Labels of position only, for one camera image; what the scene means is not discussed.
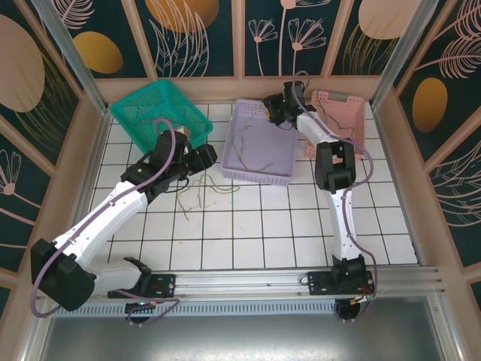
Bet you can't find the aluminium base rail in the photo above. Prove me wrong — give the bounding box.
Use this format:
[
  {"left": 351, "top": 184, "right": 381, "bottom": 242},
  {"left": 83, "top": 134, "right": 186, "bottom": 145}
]
[{"left": 37, "top": 265, "right": 446, "bottom": 302}]

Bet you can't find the grey metal tray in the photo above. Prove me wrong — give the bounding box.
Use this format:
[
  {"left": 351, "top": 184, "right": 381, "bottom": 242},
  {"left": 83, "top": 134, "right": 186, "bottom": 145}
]
[{"left": 22, "top": 296, "right": 465, "bottom": 361}]

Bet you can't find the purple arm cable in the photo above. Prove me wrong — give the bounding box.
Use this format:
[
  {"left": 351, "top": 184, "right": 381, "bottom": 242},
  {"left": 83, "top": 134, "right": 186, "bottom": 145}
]
[
  {"left": 294, "top": 70, "right": 379, "bottom": 323},
  {"left": 30, "top": 117, "right": 184, "bottom": 328}
]

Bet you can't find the aluminium frame post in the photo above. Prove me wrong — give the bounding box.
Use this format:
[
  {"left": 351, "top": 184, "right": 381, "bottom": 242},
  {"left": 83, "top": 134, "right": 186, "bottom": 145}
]
[
  {"left": 369, "top": 0, "right": 452, "bottom": 110},
  {"left": 30, "top": 0, "right": 112, "bottom": 114}
]

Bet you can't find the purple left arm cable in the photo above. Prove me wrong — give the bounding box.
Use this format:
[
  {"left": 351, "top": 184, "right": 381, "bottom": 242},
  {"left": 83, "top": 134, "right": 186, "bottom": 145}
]
[{"left": 30, "top": 117, "right": 184, "bottom": 328}]

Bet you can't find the purple plastic basket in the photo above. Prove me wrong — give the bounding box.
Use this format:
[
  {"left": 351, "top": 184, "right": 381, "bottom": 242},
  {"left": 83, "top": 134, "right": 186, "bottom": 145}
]
[{"left": 220, "top": 98, "right": 301, "bottom": 187}]

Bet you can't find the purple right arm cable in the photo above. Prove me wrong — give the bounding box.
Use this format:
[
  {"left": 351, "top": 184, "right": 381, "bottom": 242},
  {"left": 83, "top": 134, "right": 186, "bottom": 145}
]
[{"left": 294, "top": 70, "right": 379, "bottom": 323}]

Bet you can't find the small coloured wire bundle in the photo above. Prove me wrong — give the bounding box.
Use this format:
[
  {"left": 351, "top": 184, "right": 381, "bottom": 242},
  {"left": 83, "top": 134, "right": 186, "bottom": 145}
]
[{"left": 351, "top": 287, "right": 377, "bottom": 305}]

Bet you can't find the green-yellow striped cable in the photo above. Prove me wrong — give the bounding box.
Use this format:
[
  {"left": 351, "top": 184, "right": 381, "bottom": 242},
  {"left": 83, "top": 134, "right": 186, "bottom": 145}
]
[
  {"left": 193, "top": 174, "right": 213, "bottom": 208},
  {"left": 177, "top": 179, "right": 198, "bottom": 222},
  {"left": 204, "top": 174, "right": 241, "bottom": 196}
]

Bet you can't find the green plastic basket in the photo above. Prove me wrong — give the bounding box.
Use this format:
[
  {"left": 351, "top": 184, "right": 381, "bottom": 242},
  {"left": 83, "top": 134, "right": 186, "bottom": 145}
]
[{"left": 110, "top": 79, "right": 215, "bottom": 155}]

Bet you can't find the slotted grey cable duct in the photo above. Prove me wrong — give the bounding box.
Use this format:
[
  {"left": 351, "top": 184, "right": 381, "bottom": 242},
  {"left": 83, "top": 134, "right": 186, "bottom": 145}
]
[{"left": 52, "top": 302, "right": 339, "bottom": 317}]

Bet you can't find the pink plastic basket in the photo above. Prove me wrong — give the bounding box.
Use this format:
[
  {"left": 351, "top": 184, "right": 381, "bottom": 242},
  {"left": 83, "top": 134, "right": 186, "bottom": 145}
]
[{"left": 303, "top": 89, "right": 366, "bottom": 161}]

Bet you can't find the yellow cable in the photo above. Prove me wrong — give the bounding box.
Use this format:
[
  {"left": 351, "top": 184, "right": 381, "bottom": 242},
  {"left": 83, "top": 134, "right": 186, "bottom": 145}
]
[
  {"left": 240, "top": 160, "right": 281, "bottom": 174},
  {"left": 231, "top": 107, "right": 268, "bottom": 171}
]

